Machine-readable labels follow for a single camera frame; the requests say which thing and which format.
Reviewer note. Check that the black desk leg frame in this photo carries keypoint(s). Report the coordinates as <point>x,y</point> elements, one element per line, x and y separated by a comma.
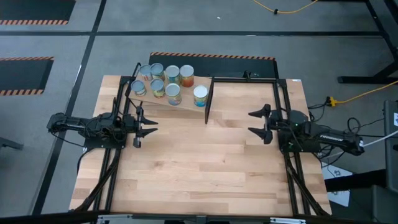
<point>357,80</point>

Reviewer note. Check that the green magenta label can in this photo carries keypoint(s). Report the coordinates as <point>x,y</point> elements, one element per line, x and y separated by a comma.
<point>157,69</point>

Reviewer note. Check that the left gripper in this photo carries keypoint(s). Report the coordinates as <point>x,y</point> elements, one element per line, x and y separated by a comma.
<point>130,126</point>

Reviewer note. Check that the white paper sheet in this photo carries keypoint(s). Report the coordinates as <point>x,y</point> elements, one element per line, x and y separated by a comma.
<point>334,171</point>

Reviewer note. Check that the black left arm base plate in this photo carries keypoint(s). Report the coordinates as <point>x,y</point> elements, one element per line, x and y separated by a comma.
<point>93,144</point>

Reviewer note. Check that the black beam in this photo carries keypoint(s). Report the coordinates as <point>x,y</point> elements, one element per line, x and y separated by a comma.
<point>357,180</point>

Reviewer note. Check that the black aluminium table frame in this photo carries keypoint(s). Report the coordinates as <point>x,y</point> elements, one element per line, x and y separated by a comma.
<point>233,79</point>

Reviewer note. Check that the chicken soup can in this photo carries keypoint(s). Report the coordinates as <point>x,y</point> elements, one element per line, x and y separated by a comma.
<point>186,72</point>

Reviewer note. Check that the peaches can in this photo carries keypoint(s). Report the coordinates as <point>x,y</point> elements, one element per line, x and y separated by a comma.
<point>173,91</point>

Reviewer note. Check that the wooden shelf board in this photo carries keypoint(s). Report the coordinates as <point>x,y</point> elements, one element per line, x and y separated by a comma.
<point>186,99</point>

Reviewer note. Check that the white label oranges can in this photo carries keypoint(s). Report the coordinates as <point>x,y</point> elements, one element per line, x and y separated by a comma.
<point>138,86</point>

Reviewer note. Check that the black metal shelf leg frame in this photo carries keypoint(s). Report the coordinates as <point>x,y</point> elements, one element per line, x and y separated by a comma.
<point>207,112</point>
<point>137,66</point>

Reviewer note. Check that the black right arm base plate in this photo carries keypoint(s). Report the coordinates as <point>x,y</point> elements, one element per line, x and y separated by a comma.
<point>289,148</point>

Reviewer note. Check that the spaghetti sauce can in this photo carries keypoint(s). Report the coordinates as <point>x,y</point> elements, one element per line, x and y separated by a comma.
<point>157,84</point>

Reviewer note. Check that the wide hazard-striped black mat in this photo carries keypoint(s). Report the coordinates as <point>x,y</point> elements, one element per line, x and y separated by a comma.
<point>217,67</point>

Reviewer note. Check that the white red label can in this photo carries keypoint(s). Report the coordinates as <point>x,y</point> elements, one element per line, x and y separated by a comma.
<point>145,70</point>

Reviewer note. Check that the dark grey box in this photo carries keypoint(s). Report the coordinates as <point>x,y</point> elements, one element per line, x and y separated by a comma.
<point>379,205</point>

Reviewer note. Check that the blue tomato can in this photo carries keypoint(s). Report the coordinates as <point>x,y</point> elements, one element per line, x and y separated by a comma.
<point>200,92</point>

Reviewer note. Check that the black front crossbar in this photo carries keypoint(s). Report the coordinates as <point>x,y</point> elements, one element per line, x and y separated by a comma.
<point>46,217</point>

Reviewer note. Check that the dark furniture foot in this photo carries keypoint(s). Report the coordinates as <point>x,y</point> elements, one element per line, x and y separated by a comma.
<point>9,143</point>

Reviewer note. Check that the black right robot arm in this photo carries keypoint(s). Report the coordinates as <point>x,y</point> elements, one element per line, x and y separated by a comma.
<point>335,138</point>

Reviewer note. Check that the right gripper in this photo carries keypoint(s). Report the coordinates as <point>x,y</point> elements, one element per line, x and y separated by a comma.
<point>280,123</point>

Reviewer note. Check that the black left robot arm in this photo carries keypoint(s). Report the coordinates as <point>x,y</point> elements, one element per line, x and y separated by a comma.
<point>71,124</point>

